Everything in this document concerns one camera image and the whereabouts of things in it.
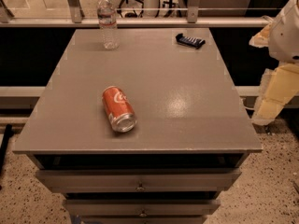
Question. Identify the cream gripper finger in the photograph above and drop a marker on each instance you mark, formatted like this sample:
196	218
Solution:
277	88
260	40

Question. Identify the red coke can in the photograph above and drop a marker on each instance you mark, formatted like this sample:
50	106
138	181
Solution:
119	111

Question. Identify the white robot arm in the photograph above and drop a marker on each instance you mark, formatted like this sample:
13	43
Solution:
283	41

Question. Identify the grey drawer cabinet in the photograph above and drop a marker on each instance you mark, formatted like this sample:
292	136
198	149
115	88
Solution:
188	115

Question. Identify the clear plastic water bottle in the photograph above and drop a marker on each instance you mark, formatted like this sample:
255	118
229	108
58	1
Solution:
106	14

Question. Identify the top grey drawer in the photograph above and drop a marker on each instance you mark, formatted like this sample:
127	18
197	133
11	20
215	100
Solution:
88	181

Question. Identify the grey drawer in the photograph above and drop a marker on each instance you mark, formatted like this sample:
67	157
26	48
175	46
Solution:
141	208
88	181

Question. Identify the black object at left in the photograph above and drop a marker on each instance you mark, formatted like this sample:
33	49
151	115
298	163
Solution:
3	148

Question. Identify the metal railing frame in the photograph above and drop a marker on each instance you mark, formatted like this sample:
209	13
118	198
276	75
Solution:
152	13

